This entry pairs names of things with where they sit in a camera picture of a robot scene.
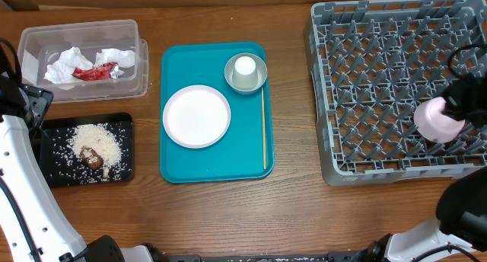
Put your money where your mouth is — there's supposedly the white napkin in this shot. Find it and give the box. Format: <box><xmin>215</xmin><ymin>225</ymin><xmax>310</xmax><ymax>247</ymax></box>
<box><xmin>44</xmin><ymin>47</ymin><xmax>94</xmax><ymax>84</ymax></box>
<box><xmin>94</xmin><ymin>49</ymin><xmax>135</xmax><ymax>68</ymax></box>

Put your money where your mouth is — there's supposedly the white rice pile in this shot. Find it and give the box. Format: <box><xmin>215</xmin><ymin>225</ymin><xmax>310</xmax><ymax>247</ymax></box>
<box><xmin>49</xmin><ymin>123</ymin><xmax>132</xmax><ymax>185</ymax></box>

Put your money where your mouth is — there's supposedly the red foil wrapper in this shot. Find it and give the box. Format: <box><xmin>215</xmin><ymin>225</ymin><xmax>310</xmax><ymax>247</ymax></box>
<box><xmin>72</xmin><ymin>62</ymin><xmax>123</xmax><ymax>81</ymax></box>

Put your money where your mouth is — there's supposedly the large white plate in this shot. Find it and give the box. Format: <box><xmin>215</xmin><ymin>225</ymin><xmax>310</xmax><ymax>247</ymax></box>
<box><xmin>162</xmin><ymin>85</ymin><xmax>231</xmax><ymax>149</ymax></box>

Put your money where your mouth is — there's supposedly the white paper cup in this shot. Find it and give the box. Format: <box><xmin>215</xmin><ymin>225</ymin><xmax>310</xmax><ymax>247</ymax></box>
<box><xmin>232</xmin><ymin>56</ymin><xmax>258</xmax><ymax>90</ymax></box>

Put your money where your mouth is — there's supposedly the grey bowl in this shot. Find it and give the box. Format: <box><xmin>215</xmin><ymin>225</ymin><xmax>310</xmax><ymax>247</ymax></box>
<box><xmin>224</xmin><ymin>53</ymin><xmax>268</xmax><ymax>94</ymax></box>

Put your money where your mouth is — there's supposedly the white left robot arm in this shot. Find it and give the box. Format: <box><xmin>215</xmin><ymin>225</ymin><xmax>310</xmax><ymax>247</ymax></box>
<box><xmin>1</xmin><ymin>39</ymin><xmax>166</xmax><ymax>262</ymax></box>

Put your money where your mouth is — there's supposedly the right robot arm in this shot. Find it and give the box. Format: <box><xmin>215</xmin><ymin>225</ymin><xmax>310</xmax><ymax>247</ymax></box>
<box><xmin>351</xmin><ymin>74</ymin><xmax>486</xmax><ymax>261</ymax></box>

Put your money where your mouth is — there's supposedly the clear plastic waste bin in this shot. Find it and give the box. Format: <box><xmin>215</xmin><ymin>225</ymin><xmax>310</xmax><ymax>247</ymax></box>
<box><xmin>18</xmin><ymin>20</ymin><xmax>148</xmax><ymax>103</ymax></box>

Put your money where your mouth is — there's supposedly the black food waste tray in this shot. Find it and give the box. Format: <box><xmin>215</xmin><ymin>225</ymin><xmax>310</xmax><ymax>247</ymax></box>
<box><xmin>32</xmin><ymin>112</ymin><xmax>135</xmax><ymax>189</ymax></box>

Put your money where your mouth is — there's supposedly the grey dishwasher rack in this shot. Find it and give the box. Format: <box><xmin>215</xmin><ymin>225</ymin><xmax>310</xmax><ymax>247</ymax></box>
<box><xmin>304</xmin><ymin>0</ymin><xmax>486</xmax><ymax>186</ymax></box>

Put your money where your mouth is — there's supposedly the wooden chopstick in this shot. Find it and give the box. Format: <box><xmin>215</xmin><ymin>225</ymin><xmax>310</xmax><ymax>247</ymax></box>
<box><xmin>261</xmin><ymin>88</ymin><xmax>267</xmax><ymax>171</ymax></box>

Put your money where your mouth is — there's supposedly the teal serving tray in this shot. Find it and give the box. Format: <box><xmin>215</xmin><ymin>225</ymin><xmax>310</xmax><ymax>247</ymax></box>
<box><xmin>160</xmin><ymin>42</ymin><xmax>275</xmax><ymax>184</ymax></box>

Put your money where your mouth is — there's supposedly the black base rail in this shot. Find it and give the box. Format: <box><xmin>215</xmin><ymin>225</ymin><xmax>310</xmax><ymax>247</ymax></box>
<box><xmin>166</xmin><ymin>251</ymin><xmax>362</xmax><ymax>262</ymax></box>

